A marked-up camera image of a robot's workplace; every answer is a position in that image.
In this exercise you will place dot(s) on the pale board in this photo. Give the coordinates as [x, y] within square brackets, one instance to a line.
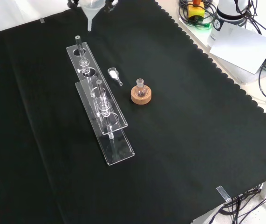
[242, 75]

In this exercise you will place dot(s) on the small glass round-bottom flask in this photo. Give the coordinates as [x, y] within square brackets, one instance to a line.
[140, 89]

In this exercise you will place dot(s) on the white paper sheet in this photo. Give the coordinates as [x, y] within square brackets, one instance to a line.
[242, 46]

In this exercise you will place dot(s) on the clear acrylic funnel stand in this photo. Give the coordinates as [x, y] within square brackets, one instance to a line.
[114, 130]

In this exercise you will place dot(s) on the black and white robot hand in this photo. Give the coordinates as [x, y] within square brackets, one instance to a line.
[73, 2]

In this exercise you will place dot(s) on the glass weighing funnel with powder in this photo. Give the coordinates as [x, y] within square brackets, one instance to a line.
[113, 74]

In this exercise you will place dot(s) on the clear tape strip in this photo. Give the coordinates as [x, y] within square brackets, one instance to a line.
[223, 193]

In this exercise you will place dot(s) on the yellow stop button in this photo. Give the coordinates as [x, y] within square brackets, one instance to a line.
[196, 11]

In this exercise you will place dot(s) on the translucent white plastic funnel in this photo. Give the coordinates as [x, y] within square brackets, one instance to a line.
[90, 9]

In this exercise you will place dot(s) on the grey tape piece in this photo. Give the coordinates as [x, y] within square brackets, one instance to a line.
[42, 20]

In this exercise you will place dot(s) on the black cloth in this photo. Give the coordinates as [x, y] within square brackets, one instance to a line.
[181, 130]

